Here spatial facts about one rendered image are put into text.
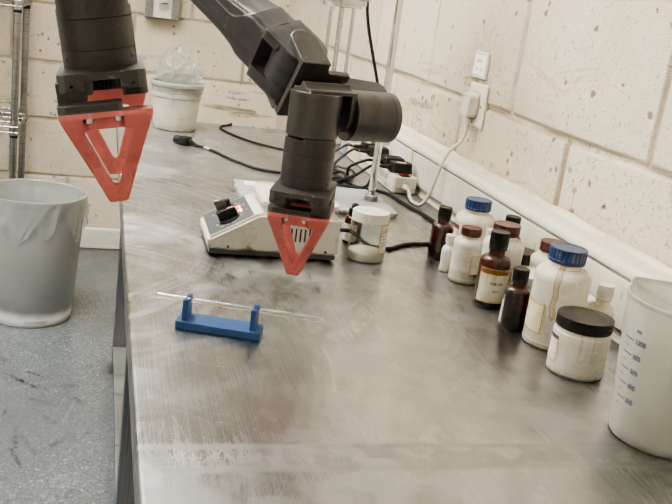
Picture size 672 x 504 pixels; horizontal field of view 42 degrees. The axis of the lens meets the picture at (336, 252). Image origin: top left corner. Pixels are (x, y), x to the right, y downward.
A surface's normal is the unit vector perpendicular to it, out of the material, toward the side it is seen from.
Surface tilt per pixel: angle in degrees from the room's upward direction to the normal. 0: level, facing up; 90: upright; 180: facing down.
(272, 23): 36
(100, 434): 0
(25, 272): 94
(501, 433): 0
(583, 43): 90
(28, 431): 0
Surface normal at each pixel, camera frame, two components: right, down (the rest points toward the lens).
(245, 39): -0.63, 0.36
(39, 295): 0.44, 0.37
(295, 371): 0.13, -0.95
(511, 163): -0.96, -0.05
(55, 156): 0.24, 0.30
